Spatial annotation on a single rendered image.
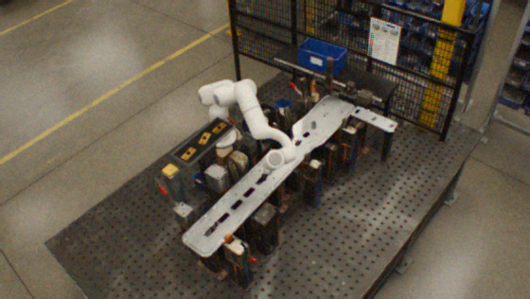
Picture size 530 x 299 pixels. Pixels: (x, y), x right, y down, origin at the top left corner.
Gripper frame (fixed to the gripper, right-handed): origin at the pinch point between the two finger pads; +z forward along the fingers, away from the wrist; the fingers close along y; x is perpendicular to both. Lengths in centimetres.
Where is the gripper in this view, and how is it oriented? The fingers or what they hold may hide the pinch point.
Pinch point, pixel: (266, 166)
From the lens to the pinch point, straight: 231.7
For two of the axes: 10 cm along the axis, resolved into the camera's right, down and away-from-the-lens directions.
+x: -9.7, -2.2, -0.9
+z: -1.2, 1.5, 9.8
